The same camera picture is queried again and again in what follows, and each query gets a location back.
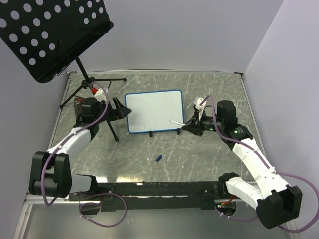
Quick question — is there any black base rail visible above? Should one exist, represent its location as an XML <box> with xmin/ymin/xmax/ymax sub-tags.
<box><xmin>69</xmin><ymin>181</ymin><xmax>232</xmax><ymax>212</ymax></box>

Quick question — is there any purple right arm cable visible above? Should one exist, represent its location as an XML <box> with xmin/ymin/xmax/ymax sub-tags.
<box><xmin>200</xmin><ymin>95</ymin><xmax>319</xmax><ymax>234</ymax></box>

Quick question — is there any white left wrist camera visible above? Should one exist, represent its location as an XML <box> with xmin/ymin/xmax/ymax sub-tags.
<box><xmin>91</xmin><ymin>87</ymin><xmax>109</xmax><ymax>102</ymax></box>

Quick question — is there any brown wooden metronome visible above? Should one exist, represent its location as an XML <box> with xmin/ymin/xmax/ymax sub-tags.
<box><xmin>73</xmin><ymin>97</ymin><xmax>85</xmax><ymax>120</ymax></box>

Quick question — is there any aluminium frame rail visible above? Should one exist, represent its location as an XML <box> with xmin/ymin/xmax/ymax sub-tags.
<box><xmin>23</xmin><ymin>191</ymin><xmax>70</xmax><ymax>205</ymax></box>

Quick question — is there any black perforated music stand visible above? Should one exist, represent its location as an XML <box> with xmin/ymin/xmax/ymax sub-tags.
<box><xmin>0</xmin><ymin>0</ymin><xmax>127</xmax><ymax>142</ymax></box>

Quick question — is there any blue framed whiteboard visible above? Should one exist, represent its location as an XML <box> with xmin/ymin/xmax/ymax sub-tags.
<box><xmin>125</xmin><ymin>90</ymin><xmax>184</xmax><ymax>134</ymax></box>

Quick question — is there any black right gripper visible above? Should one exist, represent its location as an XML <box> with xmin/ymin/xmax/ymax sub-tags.
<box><xmin>181</xmin><ymin>109</ymin><xmax>224</xmax><ymax>136</ymax></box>

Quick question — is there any white whiteboard marker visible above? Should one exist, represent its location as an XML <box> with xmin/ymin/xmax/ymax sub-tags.
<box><xmin>170</xmin><ymin>120</ymin><xmax>185</xmax><ymax>126</ymax></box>

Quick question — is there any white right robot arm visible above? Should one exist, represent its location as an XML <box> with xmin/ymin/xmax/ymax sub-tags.
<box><xmin>181</xmin><ymin>97</ymin><xmax>303</xmax><ymax>229</ymax></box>

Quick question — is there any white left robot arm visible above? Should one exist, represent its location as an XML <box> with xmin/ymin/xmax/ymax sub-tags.
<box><xmin>28</xmin><ymin>97</ymin><xmax>132</xmax><ymax>198</ymax></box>

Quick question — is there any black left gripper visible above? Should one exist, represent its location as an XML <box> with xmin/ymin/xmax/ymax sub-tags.
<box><xmin>94</xmin><ymin>97</ymin><xmax>131</xmax><ymax>123</ymax></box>

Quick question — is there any blue marker cap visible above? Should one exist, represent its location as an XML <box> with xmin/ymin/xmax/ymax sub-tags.
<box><xmin>155</xmin><ymin>155</ymin><xmax>162</xmax><ymax>162</ymax></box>

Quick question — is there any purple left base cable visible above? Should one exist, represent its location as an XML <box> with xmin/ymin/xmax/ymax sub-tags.
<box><xmin>79</xmin><ymin>194</ymin><xmax>128</xmax><ymax>228</ymax></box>

